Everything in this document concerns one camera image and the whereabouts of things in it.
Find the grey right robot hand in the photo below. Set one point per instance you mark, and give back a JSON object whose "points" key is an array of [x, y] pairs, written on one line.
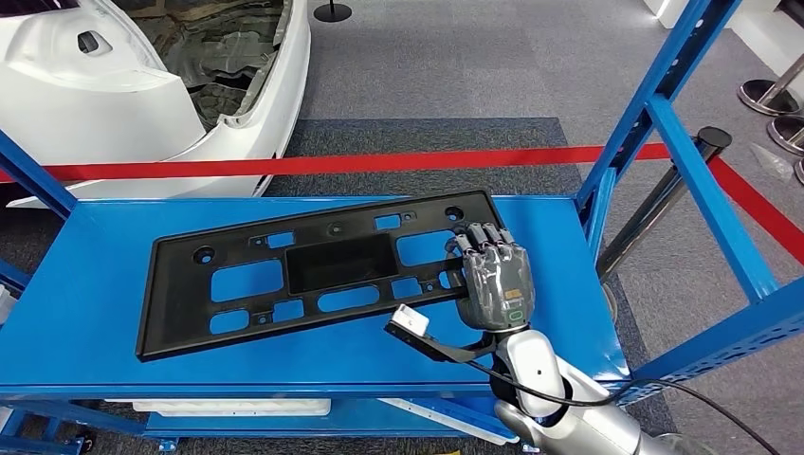
{"points": [[496, 282]]}

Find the black plastic plate bracket part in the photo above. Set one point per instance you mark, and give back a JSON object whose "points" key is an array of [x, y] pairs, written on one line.
{"points": [[251, 251]]}

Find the blue metal shelf rack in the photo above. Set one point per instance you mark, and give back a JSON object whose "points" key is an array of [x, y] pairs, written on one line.
{"points": [[94, 314]]}

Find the white plastic bin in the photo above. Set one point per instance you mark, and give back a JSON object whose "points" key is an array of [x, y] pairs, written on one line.
{"points": [[433, 417]]}

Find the red barrier belt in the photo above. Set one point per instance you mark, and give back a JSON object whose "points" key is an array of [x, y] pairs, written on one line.
{"points": [[377, 162]]}

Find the white plastic tray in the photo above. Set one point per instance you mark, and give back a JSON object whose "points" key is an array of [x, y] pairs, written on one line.
{"points": [[226, 407]]}

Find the clear plastic scrap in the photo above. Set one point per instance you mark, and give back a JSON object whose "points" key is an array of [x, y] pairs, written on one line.
{"points": [[772, 162]]}

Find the black round stanchion base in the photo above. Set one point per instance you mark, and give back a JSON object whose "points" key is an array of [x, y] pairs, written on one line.
{"points": [[333, 11]]}

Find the chrome stanchion with round base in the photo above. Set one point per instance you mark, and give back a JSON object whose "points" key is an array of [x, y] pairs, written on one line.
{"points": [[786, 135], [799, 171], [766, 97]]}

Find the white car body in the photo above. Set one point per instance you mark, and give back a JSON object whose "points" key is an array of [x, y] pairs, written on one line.
{"points": [[94, 94]]}

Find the large white plastic crate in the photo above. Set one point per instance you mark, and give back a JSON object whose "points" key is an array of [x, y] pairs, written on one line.
{"points": [[5, 304]]}

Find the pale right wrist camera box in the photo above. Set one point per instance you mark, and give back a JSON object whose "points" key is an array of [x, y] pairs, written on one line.
{"points": [[411, 320]]}

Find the black stanchion post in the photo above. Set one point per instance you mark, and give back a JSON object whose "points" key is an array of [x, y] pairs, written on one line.
{"points": [[666, 188]]}

